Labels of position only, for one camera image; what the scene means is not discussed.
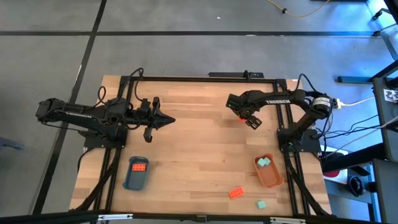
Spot red round object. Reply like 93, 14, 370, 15
323, 169, 341, 179

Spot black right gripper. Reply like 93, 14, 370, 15
225, 90, 262, 130

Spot blue plastic bin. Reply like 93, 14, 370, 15
123, 156, 150, 191

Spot black aluminium table frame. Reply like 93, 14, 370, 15
70, 70, 335, 224

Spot orange plastic bin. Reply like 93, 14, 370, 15
252, 152, 285, 189

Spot yellow floor cable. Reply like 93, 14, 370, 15
265, 0, 331, 18

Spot black flat bar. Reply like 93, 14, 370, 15
208, 72, 265, 79

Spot grey cabinet with tag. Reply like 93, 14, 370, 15
372, 76, 398, 164

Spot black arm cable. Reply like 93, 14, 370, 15
96, 67, 146, 108
295, 73, 318, 94

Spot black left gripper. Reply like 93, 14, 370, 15
131, 96, 176, 144

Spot black headphones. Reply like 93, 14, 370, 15
347, 175, 365, 197

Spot silver metal frame bracket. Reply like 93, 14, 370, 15
98, 213, 134, 222
269, 217, 307, 224

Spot black-and-white fiducial tag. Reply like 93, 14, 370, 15
383, 88, 398, 103

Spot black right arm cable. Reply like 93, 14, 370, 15
295, 73, 318, 94

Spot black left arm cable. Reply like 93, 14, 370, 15
96, 67, 146, 108

